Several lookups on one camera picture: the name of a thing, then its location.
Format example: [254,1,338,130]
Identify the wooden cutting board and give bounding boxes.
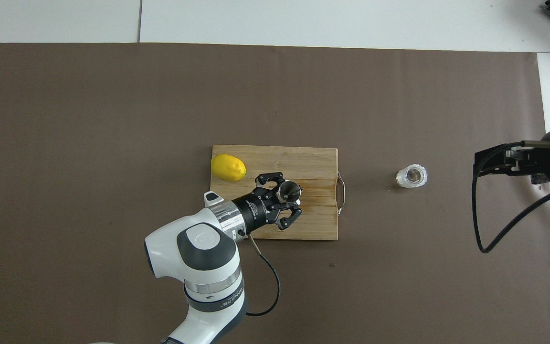
[207,145,346,241]

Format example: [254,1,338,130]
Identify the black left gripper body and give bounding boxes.
[233,190,275,235]

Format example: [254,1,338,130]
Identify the yellow lemon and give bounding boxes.
[211,153,247,183]

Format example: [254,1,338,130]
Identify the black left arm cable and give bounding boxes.
[246,234,281,317]

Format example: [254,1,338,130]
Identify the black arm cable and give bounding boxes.
[472,140,550,259]
[246,234,281,317]

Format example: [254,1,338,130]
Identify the clear glass cup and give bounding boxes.
[395,164,428,189]

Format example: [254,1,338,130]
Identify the brown paper table mat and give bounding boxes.
[0,42,550,344]

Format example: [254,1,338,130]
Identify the steel double jigger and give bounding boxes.
[276,181,303,204]

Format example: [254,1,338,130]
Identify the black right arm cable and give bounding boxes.
[472,140,550,259]

